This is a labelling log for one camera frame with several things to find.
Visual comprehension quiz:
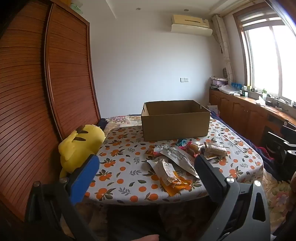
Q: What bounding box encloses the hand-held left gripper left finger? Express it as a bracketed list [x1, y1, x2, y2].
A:
[24, 154, 100, 241]

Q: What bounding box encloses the wall air conditioner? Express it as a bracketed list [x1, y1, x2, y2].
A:
[171, 14, 213, 36]

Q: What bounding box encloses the yellow plush toy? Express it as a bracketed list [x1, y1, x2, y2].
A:
[58, 124, 106, 179]

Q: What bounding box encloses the wooden counter cabinet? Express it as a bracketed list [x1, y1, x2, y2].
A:
[209, 89, 296, 149]

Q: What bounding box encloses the brown glazed snack packet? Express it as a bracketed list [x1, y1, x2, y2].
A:
[186, 142, 206, 157]

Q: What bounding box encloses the wooden slatted wardrobe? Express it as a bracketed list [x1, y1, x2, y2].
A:
[0, 0, 101, 223]

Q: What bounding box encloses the silver snack packet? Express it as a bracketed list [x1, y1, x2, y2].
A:
[159, 146, 199, 178]

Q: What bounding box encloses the brown cardboard box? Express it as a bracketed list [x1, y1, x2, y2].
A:
[141, 100, 211, 142]

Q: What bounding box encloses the stack of pink boxes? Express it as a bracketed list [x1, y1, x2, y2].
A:
[210, 76, 228, 90]

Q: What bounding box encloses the clear packet with orange print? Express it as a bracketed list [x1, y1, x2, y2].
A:
[154, 144, 171, 158]

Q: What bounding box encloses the brown bread packet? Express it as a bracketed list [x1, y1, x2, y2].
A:
[205, 142, 228, 160]

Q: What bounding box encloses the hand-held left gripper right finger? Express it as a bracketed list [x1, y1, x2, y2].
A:
[194, 154, 271, 241]

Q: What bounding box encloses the white plastic bag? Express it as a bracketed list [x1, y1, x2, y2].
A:
[218, 85, 241, 96]

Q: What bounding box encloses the wooden framed window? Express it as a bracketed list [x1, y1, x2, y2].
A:
[232, 0, 296, 102]

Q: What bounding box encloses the patterned beige curtain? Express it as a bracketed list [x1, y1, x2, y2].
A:
[212, 15, 235, 84]

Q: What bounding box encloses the orange fruit print tablecloth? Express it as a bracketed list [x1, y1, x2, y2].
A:
[84, 116, 264, 204]

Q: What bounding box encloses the clear packet with brown snack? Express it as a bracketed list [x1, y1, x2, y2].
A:
[147, 158, 183, 188]

